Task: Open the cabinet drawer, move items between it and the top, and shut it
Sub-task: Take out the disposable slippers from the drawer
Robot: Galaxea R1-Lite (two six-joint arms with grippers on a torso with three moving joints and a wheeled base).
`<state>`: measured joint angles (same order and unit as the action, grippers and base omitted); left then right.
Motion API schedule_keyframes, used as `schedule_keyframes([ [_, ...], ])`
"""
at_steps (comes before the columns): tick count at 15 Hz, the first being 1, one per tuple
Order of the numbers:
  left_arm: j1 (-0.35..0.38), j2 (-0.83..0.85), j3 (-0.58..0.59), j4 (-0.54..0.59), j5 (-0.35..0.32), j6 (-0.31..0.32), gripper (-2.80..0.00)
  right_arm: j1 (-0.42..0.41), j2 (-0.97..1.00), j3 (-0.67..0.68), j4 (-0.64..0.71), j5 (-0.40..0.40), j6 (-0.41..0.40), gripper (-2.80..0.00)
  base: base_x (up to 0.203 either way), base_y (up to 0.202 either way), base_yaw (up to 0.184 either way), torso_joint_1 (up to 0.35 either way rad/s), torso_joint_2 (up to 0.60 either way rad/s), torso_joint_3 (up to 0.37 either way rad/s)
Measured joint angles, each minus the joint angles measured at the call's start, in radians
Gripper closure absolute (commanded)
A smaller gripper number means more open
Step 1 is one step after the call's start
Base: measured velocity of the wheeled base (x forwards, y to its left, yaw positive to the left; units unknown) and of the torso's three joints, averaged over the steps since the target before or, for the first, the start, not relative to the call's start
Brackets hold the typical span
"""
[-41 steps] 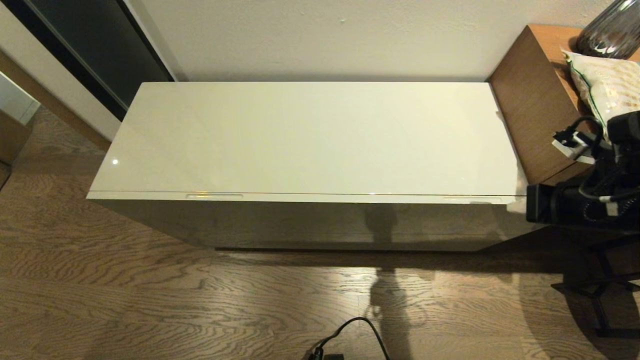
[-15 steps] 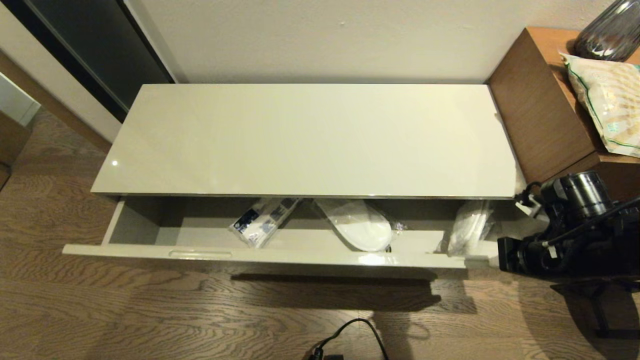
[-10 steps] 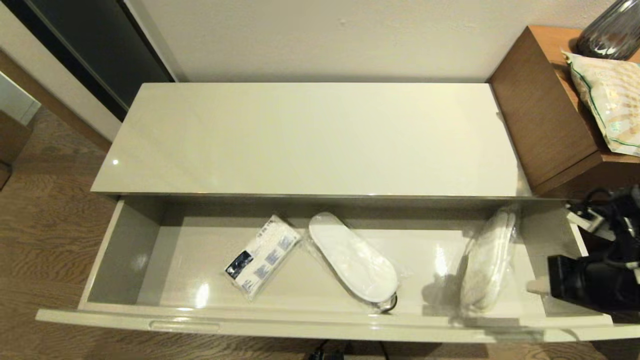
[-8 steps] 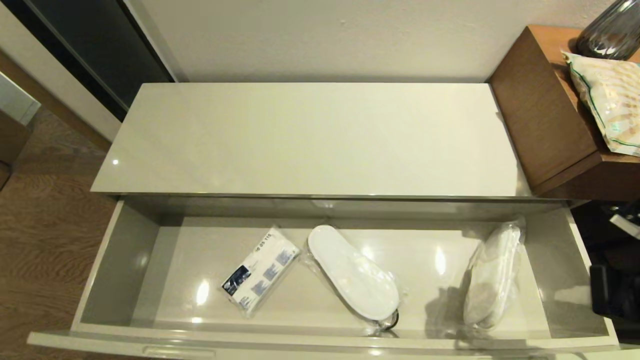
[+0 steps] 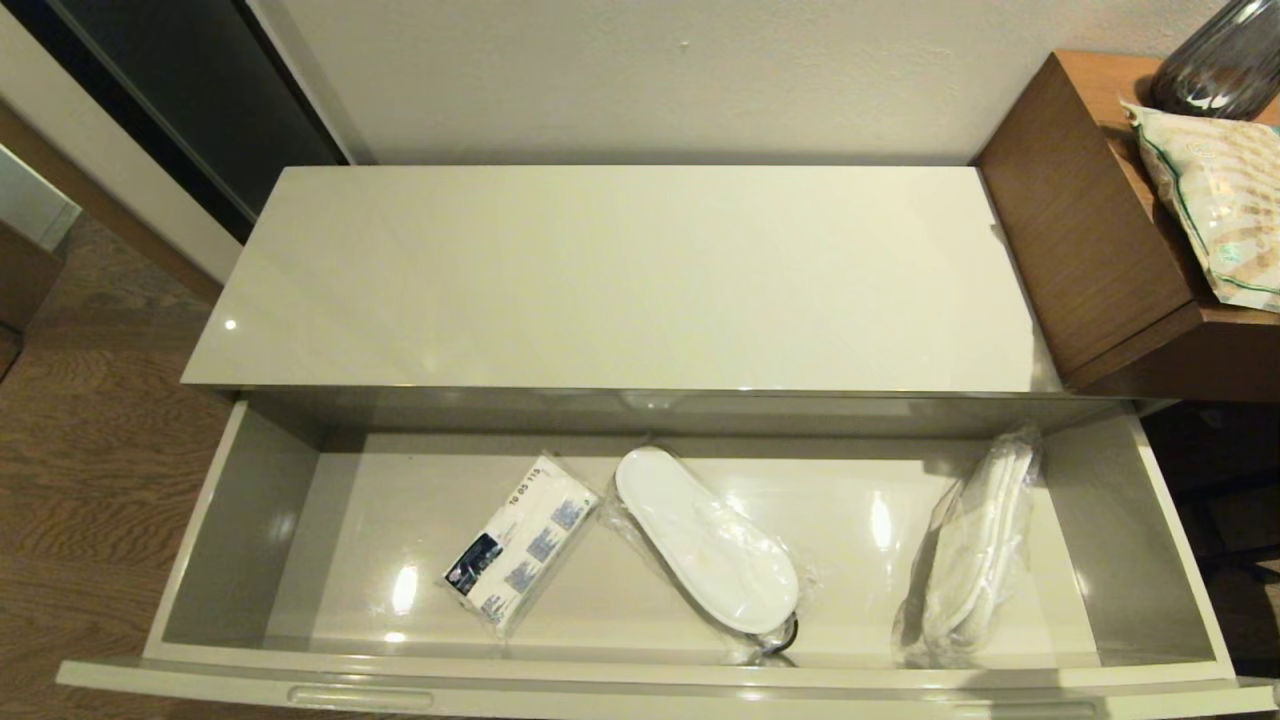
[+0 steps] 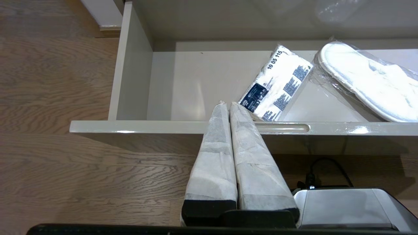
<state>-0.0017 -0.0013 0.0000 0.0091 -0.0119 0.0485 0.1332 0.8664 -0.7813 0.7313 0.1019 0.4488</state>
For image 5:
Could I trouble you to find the dark ribbed glass vase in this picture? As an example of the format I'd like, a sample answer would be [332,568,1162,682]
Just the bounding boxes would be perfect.
[1148,0,1280,121]

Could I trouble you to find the white slippers plastic wrap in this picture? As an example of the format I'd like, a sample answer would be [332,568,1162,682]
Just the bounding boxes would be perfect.
[892,424,1044,670]

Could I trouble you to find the brown wooden side table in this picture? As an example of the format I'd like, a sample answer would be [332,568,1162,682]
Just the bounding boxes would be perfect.
[972,50,1280,403]

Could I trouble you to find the white furniture panel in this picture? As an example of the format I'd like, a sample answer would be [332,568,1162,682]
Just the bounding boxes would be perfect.
[0,143,81,251]

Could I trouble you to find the white slippers flat in plastic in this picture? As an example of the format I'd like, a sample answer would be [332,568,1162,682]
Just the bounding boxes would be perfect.
[598,442,827,667]

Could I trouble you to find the cream glossy low cabinet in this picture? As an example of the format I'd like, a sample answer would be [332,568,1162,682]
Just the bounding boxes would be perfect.
[180,163,1151,441]

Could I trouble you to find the cream glossy wide drawer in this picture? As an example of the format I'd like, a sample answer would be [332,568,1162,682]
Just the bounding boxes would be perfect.
[55,390,1280,720]

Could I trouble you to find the patterned snack bag green trim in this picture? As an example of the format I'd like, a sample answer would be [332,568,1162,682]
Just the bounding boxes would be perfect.
[1120,100,1280,313]

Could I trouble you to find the dark glass door panel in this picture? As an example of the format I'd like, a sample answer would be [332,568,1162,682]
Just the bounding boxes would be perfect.
[0,0,351,244]

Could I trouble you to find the white printed plastic packet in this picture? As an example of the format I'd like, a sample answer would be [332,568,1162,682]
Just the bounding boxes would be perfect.
[441,453,602,642]

